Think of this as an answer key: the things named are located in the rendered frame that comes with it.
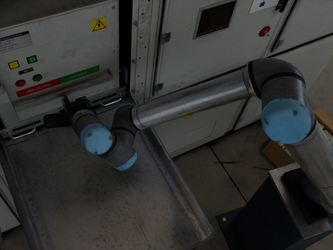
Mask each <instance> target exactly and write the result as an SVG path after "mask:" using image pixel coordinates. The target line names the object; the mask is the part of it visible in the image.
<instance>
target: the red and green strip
mask: <svg viewBox="0 0 333 250"><path fill-rule="evenodd" d="M98 71H100V66H99V65H98V66H95V67H91V68H88V69H85V70H82V71H79V72H76V73H73V74H70V75H67V76H64V77H60V78H57V79H54V80H51V81H48V82H45V83H42V84H39V85H36V86H33V87H29V88H26V89H23V90H20V91H17V92H16V94H17V96H18V97H22V96H25V95H28V94H31V93H34V92H37V91H40V90H43V89H46V88H49V87H52V86H55V85H58V84H61V83H65V82H68V81H71V80H74V79H77V78H80V77H83V76H86V75H89V74H92V73H95V72H98Z"/></svg>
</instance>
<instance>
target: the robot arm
mask: <svg viewBox="0 0 333 250"><path fill-rule="evenodd" d="M253 96H254V97H256V98H258V99H261V102H262V113H261V122H262V125H263V130H264V132H265V134H266V135H267V136H268V137H269V138H270V139H272V140H273V141H279V143H283V144H284V146H285V147H286V148H287V150H288V151H289V152H290V154H291V155H292V157H293V158H294V159H295V161H296V162H297V163H298V165H299V166H300V167H301V169H302V170H303V171H304V172H303V174H302V176H301V186H302V189H303V191H304V192H305V194H306V195H307V196H308V197H309V198H310V199H311V200H312V201H314V202H315V203H317V204H319V205H322V206H323V208H324V209H325V211H326V212H327V214H328V219H329V225H330V229H331V230H332V231H333V144H331V143H330V141H329V140H328V138H327V136H326V135H325V133H324V131H323V129H322V128H321V126H320V124H319V123H318V121H317V118H316V116H315V114H314V112H313V110H312V109H311V107H310V105H309V103H308V100H307V93H306V83H305V79H304V77H303V75H302V73H301V72H300V71H299V69H298V68H296V67H295V66H294V65H292V64H291V63H288V62H286V61H284V60H280V59H276V58H260V59H256V60H253V61H250V62H248V64H247V66H246V68H245V69H242V70H239V71H236V72H233V73H230V74H228V75H225V76H222V77H219V78H216V79H213V80H210V81H207V82H204V83H201V84H198V85H195V86H192V87H190V88H187V89H184V90H181V91H178V92H175V93H172V94H169V95H166V96H163V97H160V98H158V99H155V100H152V101H149V102H146V103H143V104H140V105H134V104H131V103H124V104H121V105H119V106H118V107H117V109H116V112H115V114H114V119H113V122H112V126H111V129H108V128H107V127H106V126H105V125H104V124H103V123H102V122H101V121H100V120H99V119H98V117H97V115H96V111H95V110H92V108H91V105H90V102H89V100H88V99H87V98H86V96H83V97H80V98H78V96H74V97H69V98H63V99H62V104H63V106H64V109H65V111H66V113H56V114H47V115H45V116H44V118H43V121H44V124H45V127H46V128H56V127H65V126H71V127H72V129H73V130H74V132H75V133H76V135H77V136H78V138H79V139H80V141H81V143H82V145H83V147H84V148H85V149H86V150H87V151H89V152H90V153H92V154H97V155H98V156H99V157H101V158H102V159H103V160H105V161H106V162H108V163H109V164H110V165H111V166H112V167H114V168H116V169H118V170H120V171H123V170H126V169H128V168H130V167H131V166H132V165H133V164H134V162H135V161H136V158H137V152H136V150H135V149H133V144H134V140H135V135H136V132H137V131H140V130H144V129H145V128H148V127H151V126H155V125H159V124H162V123H166V122H169V121H172V120H176V119H179V118H182V117H185V116H189V115H192V114H195V113H199V112H202V111H205V110H209V109H212V108H216V107H219V106H222V105H226V104H229V103H232V102H236V101H239V100H242V99H246V98H249V97H253ZM85 98H86V99H85Z"/></svg>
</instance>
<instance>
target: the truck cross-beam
mask: <svg viewBox="0 0 333 250"><path fill-rule="evenodd" d="M119 89H121V93H122V95H125V91H126V86H125V85H124V83H123V81H122V80H121V79H119V87H116V88H113V89H110V90H108V91H105V92H102V93H99V94H96V95H93V96H90V97H88V98H87V99H88V100H89V102H90V105H91V107H92V106H95V105H98V104H100V103H99V102H98V100H100V101H101V103H104V102H106V101H109V100H112V99H115V98H116V90H119ZM63 109H64V106H62V107H59V108H56V109H53V110H50V111H48V112H45V113H42V114H39V115H36V116H33V117H30V118H28V119H25V120H22V121H20V125H19V126H16V127H14V128H12V130H13V132H14V134H18V133H20V132H23V131H26V130H29V129H31V128H34V127H33V123H35V126H36V127H37V126H40V125H43V124H44V121H43V118H44V116H45V115H47V114H56V113H60V110H63ZM6 129H7V128H6V127H5V126H4V124H3V122H2V120H0V133H1V135H2V137H3V138H6V137H9V135H8V133H7V131H6Z"/></svg>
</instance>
